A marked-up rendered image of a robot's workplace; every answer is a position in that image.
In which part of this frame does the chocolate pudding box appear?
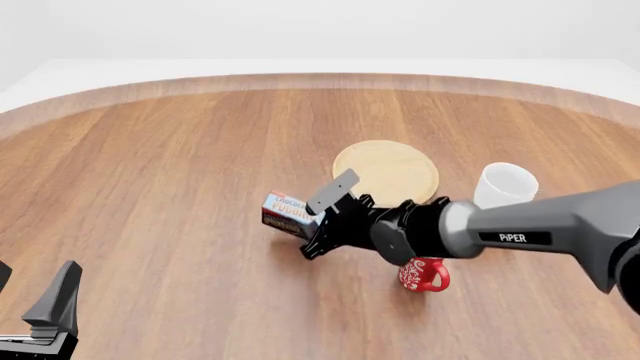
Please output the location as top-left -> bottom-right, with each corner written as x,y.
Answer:
259,190 -> 327,238

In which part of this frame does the round pale wooden plate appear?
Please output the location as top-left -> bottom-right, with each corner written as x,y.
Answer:
332,139 -> 442,208

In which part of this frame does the red mug with white print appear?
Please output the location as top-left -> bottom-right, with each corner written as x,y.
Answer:
397,256 -> 452,294

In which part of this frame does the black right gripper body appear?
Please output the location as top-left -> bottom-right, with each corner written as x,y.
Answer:
299,192 -> 387,261

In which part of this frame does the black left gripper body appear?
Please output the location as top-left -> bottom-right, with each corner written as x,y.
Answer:
0,327 -> 81,360

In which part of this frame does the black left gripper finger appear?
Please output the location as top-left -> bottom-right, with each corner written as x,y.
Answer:
21,259 -> 83,336
0,261 -> 14,294

